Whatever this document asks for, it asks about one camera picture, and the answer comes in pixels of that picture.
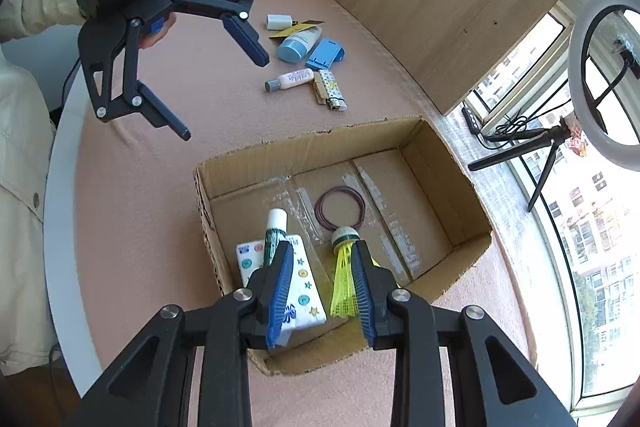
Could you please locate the person left hand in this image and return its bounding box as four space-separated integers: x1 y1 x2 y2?
139 12 177 50

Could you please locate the blue plastic case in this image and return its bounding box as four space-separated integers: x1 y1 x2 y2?
305 38 345 70

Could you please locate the pink lotion tube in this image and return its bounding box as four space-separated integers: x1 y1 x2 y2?
265 68 314 93

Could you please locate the beige jacket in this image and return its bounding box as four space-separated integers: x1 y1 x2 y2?
0 0 85 376

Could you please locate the white usb charger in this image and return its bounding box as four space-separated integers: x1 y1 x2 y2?
266 14 294 31

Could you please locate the dark red rubber band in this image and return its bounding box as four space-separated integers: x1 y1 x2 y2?
314 185 367 232

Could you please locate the white ring light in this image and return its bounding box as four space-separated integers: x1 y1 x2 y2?
567 0 639 171

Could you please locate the white patterned tissue pack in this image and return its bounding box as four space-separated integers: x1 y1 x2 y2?
266 234 326 349

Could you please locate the open cardboard box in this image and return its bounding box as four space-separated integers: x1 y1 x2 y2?
195 117 491 376

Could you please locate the white blue cream tube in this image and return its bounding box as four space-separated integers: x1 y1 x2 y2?
277 26 322 64

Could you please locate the green white glue stick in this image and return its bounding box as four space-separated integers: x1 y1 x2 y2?
264 208 288 267

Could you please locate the black tripod stand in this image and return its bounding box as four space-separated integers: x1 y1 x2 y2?
468 118 572 212

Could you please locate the pink felt mat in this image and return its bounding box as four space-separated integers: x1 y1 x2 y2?
76 0 536 426

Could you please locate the yellow plastic shuttlecock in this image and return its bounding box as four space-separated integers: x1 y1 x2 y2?
330 227 360 319

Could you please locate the yellow black notepad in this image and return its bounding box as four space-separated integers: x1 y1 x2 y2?
269 20 324 39

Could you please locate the webcam in ring light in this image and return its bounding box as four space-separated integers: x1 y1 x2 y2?
613 35 640 79

